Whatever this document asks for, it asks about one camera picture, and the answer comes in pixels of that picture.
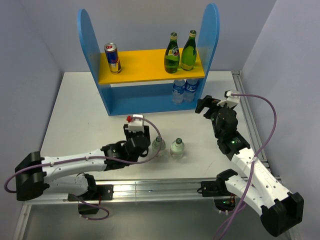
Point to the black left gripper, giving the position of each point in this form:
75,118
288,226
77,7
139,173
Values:
127,133

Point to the small clear bottle left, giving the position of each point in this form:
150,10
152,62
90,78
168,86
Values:
159,146

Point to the clear Pocari Sweat bottle right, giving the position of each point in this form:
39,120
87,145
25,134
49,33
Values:
190,90

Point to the blue silver Red Bull can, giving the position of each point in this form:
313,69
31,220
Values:
111,52

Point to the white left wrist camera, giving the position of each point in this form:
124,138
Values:
135,123

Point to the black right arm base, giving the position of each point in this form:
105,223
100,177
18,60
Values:
224,201

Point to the small clear bottle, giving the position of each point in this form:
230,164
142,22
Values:
177,149
159,146

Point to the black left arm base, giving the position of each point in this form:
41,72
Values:
91,202

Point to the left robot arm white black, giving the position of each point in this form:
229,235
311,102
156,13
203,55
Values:
38,174

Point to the green glass Perrier bottle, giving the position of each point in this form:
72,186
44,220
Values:
172,55

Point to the clear pocari sweat bottle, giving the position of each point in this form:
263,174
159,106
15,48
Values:
190,90
178,90

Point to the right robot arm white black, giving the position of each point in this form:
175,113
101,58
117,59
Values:
278,208

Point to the green glass bottle yellow label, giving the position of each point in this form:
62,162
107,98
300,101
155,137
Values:
189,52

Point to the small clear bottle right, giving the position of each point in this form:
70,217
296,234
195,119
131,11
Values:
177,149

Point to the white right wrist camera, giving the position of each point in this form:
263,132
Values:
232,99

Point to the blue and yellow wooden shelf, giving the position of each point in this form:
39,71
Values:
143,85

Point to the clear Pocari Sweat bottle left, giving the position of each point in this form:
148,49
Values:
178,90

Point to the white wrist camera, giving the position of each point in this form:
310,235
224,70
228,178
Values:
232,99
135,123

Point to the aluminium mounting rail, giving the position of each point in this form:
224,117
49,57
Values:
149,190

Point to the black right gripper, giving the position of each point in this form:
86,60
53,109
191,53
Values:
207,101

